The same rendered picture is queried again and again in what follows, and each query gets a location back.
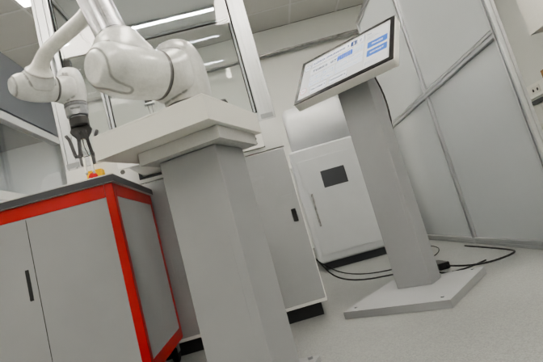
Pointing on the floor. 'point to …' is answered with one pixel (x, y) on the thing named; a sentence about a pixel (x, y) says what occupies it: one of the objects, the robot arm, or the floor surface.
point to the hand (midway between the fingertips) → (88, 165)
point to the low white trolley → (85, 276)
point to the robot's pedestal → (225, 246)
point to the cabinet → (293, 210)
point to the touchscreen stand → (397, 216)
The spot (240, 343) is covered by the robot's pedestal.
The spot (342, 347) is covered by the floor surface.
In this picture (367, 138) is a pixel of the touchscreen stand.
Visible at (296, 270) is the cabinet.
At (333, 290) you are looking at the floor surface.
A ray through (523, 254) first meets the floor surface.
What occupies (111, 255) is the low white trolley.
